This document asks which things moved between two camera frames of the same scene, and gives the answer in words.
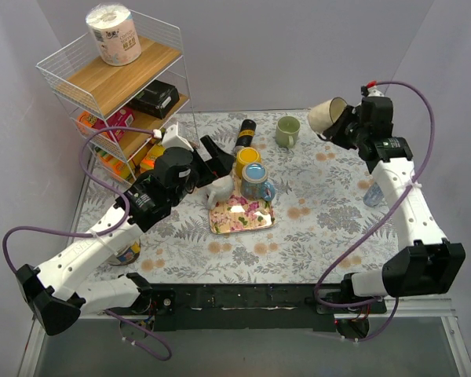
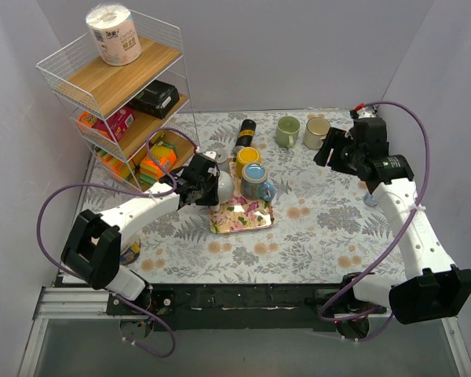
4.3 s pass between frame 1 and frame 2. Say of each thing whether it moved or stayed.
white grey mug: stayed
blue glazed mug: stayed
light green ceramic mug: stayed
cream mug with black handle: moved
